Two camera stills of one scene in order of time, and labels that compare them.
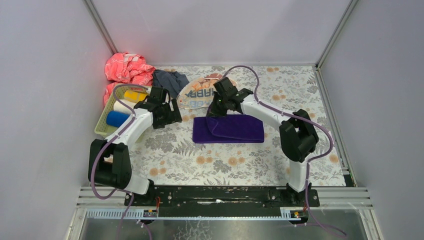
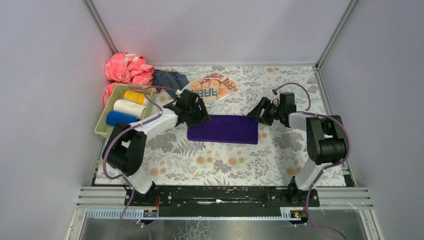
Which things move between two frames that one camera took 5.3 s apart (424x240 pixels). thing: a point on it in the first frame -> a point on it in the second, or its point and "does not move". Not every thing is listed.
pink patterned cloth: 123,68 does not move
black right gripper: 218,105 -> 263,110
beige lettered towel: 198,93 does not move
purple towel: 228,128 does not move
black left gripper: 170,116 -> 195,111
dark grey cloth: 172,80 does not move
